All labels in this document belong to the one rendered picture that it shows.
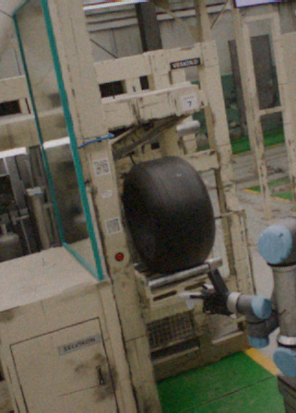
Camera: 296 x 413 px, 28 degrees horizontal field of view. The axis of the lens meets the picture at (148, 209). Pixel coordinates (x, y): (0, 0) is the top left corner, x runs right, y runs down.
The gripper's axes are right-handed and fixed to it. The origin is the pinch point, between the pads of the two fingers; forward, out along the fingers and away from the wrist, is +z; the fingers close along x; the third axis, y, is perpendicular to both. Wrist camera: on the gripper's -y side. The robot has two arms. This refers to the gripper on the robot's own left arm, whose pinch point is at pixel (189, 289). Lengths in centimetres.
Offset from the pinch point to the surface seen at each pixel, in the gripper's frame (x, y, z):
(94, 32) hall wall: 643, -254, 752
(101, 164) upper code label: 15, -48, 61
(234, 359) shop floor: 124, 90, 73
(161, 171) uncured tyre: 37, -42, 44
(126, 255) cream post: 24, -2, 59
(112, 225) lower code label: 18, -19, 61
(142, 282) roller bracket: 24, 10, 50
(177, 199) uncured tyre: 35, -29, 33
